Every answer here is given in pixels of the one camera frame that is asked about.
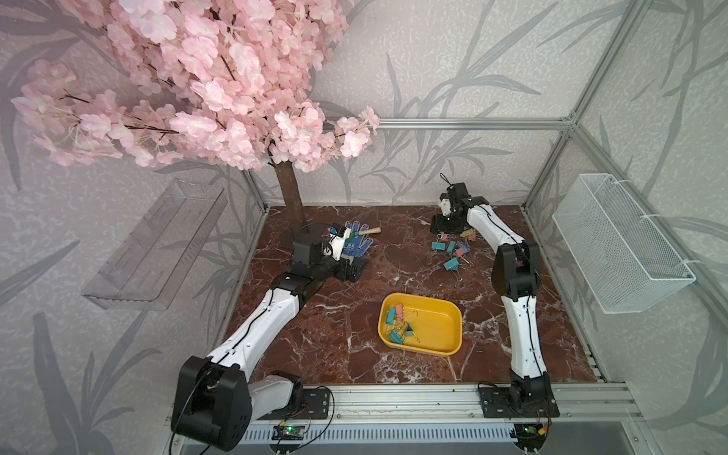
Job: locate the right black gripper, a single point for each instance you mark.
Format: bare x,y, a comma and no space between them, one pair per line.
437,225

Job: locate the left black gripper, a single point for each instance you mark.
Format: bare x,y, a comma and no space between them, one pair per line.
354,271

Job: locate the yellow plastic storage tray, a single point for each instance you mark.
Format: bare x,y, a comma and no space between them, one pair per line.
436,331

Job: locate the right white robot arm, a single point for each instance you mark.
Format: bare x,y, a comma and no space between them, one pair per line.
515,277

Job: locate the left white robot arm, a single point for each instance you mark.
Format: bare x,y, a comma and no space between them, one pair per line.
215,398

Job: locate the blue dotted work glove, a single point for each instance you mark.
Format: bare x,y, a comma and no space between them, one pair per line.
356,245

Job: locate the left green circuit board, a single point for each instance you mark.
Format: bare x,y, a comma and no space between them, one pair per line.
287,432

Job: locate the pink blossom artificial tree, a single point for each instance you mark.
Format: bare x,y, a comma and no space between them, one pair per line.
228,82

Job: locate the right circuit board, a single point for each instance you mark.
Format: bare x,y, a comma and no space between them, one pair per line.
530,438

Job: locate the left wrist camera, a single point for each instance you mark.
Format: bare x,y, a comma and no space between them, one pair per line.
337,239

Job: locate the green wooden-handled garden tool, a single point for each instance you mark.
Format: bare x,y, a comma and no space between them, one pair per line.
366,232

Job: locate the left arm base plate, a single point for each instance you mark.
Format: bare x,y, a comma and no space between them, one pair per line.
313,403

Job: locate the white wire mesh basket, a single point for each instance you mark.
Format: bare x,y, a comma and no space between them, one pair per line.
627,261

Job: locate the clear acrylic wall shelf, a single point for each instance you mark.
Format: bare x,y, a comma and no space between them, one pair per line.
152,263

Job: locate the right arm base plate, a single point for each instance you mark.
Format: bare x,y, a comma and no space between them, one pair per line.
531,399

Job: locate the aluminium front rail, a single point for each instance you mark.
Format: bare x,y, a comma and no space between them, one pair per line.
399,414

